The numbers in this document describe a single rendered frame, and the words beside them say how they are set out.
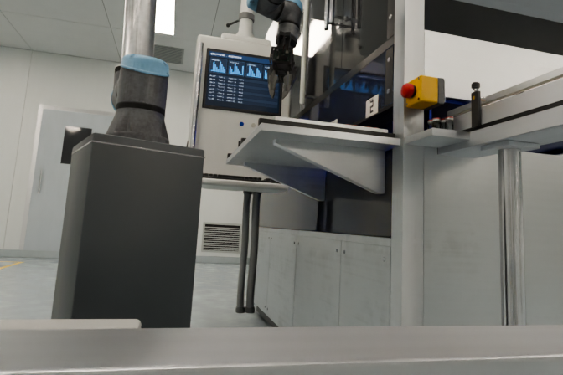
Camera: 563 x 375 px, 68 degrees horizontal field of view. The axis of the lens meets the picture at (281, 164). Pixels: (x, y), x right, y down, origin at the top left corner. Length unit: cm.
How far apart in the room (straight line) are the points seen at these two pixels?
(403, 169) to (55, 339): 103
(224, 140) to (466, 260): 126
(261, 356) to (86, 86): 680
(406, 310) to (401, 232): 20
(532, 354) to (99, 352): 25
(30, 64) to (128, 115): 621
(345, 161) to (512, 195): 43
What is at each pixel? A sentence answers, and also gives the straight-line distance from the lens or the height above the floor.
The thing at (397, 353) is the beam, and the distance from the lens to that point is 28.
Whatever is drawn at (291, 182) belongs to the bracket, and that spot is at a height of 80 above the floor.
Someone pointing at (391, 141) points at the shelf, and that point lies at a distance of 121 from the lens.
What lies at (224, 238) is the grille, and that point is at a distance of 663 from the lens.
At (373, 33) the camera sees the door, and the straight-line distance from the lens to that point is 154.
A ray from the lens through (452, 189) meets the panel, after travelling 128.
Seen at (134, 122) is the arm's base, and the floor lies 84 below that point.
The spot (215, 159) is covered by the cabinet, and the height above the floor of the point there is 92.
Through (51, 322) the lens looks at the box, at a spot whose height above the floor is 54.
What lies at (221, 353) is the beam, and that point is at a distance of 25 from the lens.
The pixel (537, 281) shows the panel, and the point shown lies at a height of 50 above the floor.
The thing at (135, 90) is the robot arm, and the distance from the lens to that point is 106.
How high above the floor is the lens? 62
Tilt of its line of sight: 8 degrees up
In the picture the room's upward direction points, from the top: 3 degrees clockwise
